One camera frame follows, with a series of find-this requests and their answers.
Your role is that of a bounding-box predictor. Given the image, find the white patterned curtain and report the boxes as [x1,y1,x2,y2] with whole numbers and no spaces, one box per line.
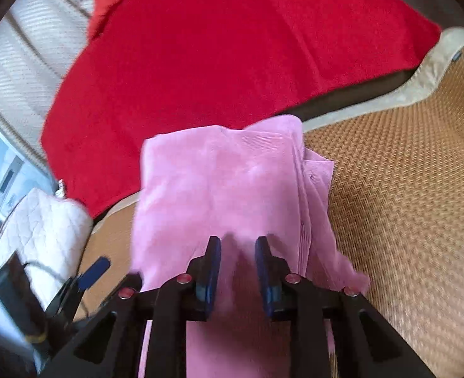
[0,0,94,170]

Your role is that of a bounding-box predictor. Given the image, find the pink corduroy jacket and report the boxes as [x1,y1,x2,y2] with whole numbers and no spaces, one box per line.
[131,115,369,377]

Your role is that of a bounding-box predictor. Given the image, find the window with frame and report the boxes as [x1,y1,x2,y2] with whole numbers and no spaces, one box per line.
[0,130,57,225]

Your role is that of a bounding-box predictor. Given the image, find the red blanket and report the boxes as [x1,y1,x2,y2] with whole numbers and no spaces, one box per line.
[41,0,441,217]

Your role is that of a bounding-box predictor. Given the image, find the woven rattan bed mat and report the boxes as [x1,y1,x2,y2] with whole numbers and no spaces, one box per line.
[82,28,464,377]

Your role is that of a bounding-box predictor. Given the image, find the white quilted pillow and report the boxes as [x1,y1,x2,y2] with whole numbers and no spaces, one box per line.
[0,188,93,308]

